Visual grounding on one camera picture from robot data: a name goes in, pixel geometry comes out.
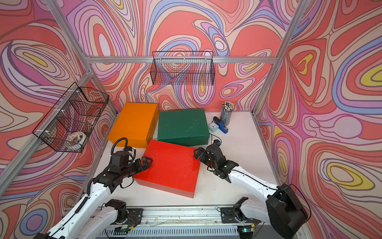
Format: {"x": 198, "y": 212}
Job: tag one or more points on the aluminium front rail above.
{"x": 189, "y": 222}

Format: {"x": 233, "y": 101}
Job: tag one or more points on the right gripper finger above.
{"x": 200, "y": 154}
{"x": 206, "y": 161}

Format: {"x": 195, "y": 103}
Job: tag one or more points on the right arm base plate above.
{"x": 229, "y": 216}

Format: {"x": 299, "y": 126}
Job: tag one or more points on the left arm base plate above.
{"x": 131, "y": 215}

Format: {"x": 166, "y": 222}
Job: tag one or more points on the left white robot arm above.
{"x": 77, "y": 222}

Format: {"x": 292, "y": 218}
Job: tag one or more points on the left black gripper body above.
{"x": 131, "y": 169}

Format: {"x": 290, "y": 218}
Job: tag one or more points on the patterned bowl in basket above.
{"x": 75, "y": 140}

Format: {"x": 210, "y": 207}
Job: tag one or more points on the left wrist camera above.
{"x": 131, "y": 153}

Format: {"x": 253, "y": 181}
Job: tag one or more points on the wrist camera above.
{"x": 216, "y": 142}
{"x": 131, "y": 153}

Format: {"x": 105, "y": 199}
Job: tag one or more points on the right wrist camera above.
{"x": 216, "y": 142}

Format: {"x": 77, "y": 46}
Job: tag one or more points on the black wire basket back wall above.
{"x": 183, "y": 68}

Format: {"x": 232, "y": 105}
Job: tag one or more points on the red shoebox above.
{"x": 174, "y": 169}

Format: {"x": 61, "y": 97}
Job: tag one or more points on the black wire basket wall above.
{"x": 183, "y": 68}
{"x": 78, "y": 109}

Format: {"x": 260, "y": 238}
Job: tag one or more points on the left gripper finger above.
{"x": 142, "y": 168}
{"x": 146, "y": 162}

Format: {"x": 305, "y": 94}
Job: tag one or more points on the orange shoebox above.
{"x": 137, "y": 123}

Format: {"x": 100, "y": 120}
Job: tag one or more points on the blue black stapler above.
{"x": 221, "y": 125}

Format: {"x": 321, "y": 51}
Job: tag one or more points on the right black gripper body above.
{"x": 215, "y": 164}

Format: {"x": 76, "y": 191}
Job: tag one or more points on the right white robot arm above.
{"x": 279, "y": 207}

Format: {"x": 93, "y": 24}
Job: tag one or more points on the green shoebox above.
{"x": 183, "y": 127}

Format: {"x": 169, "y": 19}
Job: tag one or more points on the black wire basket left wall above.
{"x": 78, "y": 109}

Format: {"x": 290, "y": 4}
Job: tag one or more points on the small teal alarm clock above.
{"x": 213, "y": 127}

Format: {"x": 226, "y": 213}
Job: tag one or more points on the clear cup of pencils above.
{"x": 226, "y": 111}

